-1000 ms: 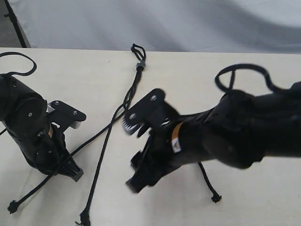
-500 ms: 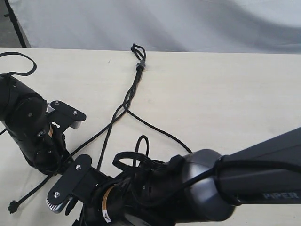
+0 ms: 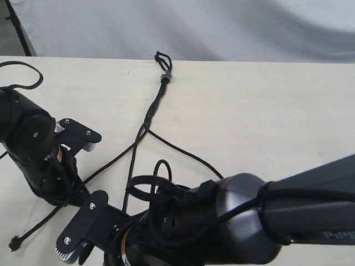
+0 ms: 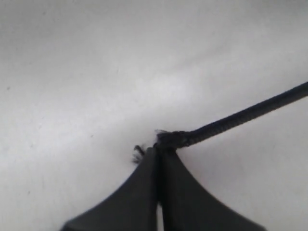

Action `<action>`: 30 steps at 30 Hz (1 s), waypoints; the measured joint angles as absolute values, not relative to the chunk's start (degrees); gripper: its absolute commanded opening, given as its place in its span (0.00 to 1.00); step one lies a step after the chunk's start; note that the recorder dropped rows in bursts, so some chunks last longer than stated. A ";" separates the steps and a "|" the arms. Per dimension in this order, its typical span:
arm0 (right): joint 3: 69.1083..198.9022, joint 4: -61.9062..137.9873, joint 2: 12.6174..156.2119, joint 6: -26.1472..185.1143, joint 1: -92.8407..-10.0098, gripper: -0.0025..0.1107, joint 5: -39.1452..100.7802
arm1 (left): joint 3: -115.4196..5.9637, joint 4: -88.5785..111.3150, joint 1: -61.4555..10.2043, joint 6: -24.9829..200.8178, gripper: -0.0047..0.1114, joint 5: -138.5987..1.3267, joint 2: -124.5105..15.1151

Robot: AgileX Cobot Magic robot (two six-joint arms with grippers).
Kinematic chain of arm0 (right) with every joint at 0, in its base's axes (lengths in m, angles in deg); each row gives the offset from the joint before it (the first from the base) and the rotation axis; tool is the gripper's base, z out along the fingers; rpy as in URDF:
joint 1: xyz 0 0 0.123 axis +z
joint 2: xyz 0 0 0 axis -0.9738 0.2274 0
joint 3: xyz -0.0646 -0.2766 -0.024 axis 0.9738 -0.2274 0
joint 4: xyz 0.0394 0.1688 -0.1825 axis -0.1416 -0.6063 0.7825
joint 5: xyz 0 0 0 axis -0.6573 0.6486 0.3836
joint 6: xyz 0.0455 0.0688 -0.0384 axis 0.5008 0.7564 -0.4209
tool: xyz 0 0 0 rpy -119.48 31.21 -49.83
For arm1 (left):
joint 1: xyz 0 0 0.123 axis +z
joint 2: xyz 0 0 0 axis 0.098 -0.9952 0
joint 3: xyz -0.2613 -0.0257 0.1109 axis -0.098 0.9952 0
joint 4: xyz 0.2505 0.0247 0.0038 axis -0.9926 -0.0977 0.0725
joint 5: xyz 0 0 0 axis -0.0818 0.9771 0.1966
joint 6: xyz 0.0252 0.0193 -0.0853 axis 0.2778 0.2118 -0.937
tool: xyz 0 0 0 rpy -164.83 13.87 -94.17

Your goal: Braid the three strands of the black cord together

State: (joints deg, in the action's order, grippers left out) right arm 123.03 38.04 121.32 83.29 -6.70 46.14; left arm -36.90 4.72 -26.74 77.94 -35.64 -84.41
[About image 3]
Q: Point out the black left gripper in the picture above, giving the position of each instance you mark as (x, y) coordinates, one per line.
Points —
(55, 177)

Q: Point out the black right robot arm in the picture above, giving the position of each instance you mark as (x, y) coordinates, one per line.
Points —
(241, 219)

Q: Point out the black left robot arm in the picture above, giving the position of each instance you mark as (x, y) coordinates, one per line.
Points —
(24, 124)

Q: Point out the black backdrop stand pole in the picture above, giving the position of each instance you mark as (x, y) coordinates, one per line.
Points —
(20, 32)

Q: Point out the grey backdrop cloth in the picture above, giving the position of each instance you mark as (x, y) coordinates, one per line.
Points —
(252, 31)

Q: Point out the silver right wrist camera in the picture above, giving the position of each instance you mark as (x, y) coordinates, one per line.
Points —
(95, 223)

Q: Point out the clear adhesive tape piece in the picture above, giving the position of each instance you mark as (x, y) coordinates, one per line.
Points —
(166, 75)

